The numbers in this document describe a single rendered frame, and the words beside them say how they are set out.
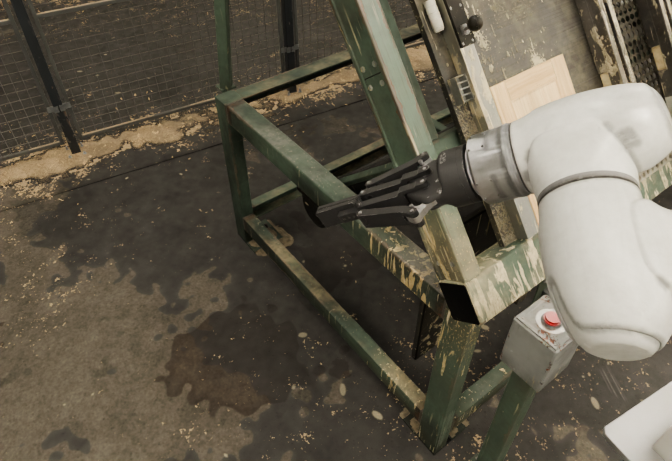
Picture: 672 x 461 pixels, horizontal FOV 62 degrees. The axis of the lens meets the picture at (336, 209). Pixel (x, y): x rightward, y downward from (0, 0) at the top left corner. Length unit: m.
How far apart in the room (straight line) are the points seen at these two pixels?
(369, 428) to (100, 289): 1.35
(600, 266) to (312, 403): 1.77
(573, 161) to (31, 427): 2.18
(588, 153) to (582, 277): 0.13
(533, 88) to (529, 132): 1.02
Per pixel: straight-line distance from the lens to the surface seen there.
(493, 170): 0.67
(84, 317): 2.67
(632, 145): 0.64
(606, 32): 1.88
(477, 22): 1.38
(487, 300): 1.47
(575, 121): 0.64
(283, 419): 2.21
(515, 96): 1.62
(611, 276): 0.56
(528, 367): 1.43
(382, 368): 2.11
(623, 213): 0.59
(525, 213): 1.57
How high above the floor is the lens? 1.98
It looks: 43 degrees down
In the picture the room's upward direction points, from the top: straight up
